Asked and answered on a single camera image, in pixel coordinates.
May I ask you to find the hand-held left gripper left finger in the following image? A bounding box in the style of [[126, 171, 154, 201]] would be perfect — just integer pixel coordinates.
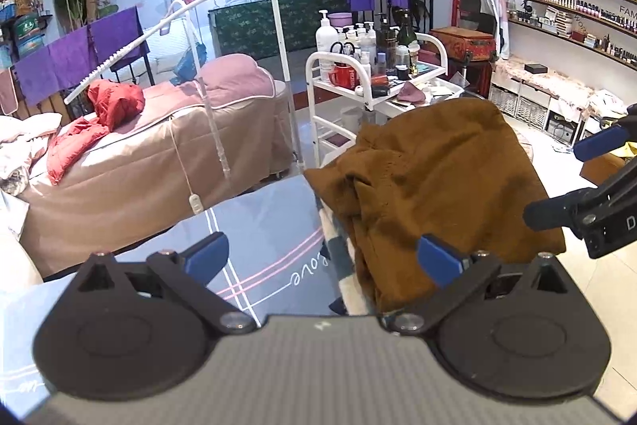
[[74, 231, 254, 335]]

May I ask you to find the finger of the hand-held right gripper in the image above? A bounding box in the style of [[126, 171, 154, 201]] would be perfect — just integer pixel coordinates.
[[522, 188, 598, 233], [572, 104, 637, 163]]

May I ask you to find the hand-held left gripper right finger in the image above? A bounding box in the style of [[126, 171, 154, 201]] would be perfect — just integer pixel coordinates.
[[389, 233, 574, 336]]

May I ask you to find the brown knit sweater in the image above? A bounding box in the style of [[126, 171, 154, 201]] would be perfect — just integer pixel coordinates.
[[303, 98, 567, 313]]

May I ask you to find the cardboard box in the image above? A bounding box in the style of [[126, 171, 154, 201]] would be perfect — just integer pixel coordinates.
[[580, 151, 630, 187]]

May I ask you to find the blue plaid bed sheet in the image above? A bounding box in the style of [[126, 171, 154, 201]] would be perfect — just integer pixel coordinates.
[[0, 173, 379, 411]]

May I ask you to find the white storage bench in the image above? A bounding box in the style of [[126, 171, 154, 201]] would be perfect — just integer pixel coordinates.
[[488, 57, 629, 147]]

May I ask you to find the pink and tan massage bed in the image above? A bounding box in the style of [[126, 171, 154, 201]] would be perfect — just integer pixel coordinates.
[[15, 53, 295, 279]]

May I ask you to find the red wooden chest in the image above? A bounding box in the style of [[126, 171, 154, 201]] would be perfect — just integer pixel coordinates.
[[430, 27, 498, 97]]

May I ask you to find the pink cloth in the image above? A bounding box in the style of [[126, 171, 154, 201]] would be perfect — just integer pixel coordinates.
[[395, 81, 426, 103]]

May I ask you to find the white trolley cart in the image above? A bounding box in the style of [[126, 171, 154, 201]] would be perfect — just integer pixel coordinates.
[[305, 31, 466, 172]]

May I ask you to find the red padded jacket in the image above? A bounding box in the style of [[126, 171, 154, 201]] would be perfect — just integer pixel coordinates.
[[46, 79, 146, 186]]

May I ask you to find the white arched lamp stand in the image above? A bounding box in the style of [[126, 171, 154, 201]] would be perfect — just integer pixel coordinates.
[[64, 0, 305, 172]]

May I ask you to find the blue bag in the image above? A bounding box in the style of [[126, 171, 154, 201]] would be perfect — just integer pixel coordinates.
[[172, 41, 209, 82]]

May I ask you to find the red mug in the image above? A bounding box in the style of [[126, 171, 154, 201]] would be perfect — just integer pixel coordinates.
[[328, 64, 360, 90]]

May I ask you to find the white crumpled duvet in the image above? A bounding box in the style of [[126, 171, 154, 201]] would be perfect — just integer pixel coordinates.
[[0, 113, 63, 197]]

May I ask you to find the cluster of cosmetic bottles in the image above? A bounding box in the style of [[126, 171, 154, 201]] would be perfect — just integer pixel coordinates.
[[338, 14, 424, 77]]

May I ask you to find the dark glass bottle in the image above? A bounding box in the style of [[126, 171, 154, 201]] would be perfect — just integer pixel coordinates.
[[395, 9, 419, 52]]

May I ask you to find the green patterned counter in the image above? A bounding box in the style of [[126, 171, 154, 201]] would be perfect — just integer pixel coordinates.
[[208, 0, 349, 55]]

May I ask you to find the white pump lotion bottle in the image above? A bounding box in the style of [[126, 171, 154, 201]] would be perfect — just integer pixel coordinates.
[[315, 9, 338, 80]]

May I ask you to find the rack of boxes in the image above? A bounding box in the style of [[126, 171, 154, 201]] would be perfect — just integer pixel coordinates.
[[0, 0, 53, 67]]

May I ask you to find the white corded switch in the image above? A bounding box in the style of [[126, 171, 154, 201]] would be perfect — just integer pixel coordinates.
[[166, 76, 206, 213]]

